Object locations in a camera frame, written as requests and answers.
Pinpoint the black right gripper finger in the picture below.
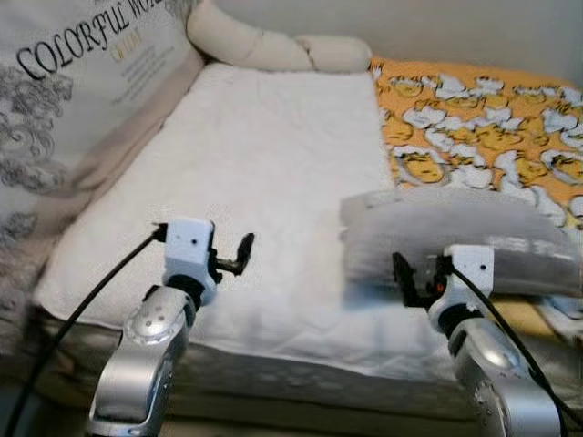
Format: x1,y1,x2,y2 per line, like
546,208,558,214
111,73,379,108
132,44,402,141
392,252,418,309

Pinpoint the grey pillow with white lettering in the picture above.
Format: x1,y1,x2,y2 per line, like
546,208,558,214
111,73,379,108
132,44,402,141
339,187,583,301

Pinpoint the white quilted mattress pad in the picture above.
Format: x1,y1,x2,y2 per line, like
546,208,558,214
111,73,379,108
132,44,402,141
35,62,583,361

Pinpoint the grey quilted mattress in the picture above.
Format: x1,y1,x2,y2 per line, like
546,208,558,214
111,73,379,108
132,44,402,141
0,310,583,424

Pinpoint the orange cartoon print blanket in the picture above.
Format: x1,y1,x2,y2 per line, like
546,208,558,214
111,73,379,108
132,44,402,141
369,57,583,342

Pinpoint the beige bolster cushion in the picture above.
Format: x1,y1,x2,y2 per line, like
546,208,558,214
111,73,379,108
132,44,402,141
187,0,374,74

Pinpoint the grey printed bed bumper cushion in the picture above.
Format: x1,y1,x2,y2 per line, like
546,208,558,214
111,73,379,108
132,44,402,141
0,0,206,361

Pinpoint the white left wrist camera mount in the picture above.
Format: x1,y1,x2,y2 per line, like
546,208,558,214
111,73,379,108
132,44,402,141
162,217,220,306

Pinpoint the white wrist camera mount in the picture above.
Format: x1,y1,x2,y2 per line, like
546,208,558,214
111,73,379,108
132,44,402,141
162,217,220,306
428,244,496,333

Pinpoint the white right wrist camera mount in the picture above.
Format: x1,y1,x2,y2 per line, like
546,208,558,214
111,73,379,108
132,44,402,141
428,244,496,333

